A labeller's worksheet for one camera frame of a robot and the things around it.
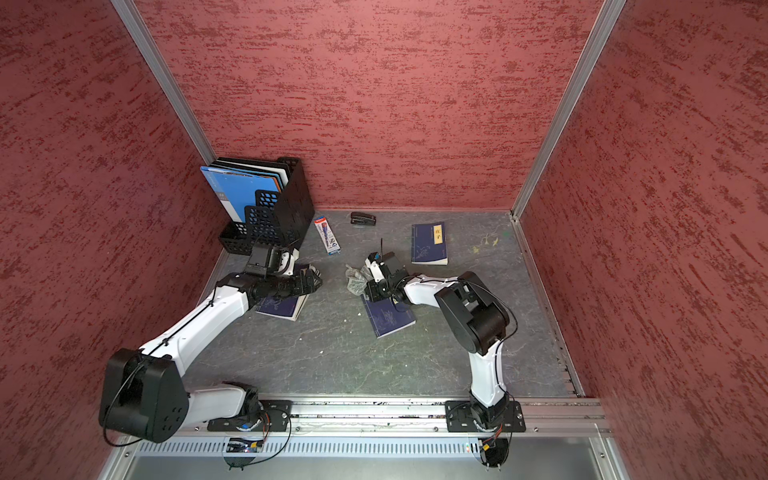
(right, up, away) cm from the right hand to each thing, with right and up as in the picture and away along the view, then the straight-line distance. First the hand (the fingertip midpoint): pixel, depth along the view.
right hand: (368, 294), depth 97 cm
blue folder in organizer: (-40, +34, -7) cm, 53 cm away
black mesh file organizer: (-27, +25, -3) cm, 37 cm away
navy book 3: (+22, +16, +13) cm, 30 cm away
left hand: (-16, +3, -12) cm, 20 cm away
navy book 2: (+6, -6, -5) cm, 10 cm away
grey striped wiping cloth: (-4, +5, -3) cm, 7 cm away
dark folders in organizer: (-31, +40, -7) cm, 51 cm away
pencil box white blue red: (-17, +19, +14) cm, 29 cm away
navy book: (-24, -3, -9) cm, 26 cm away
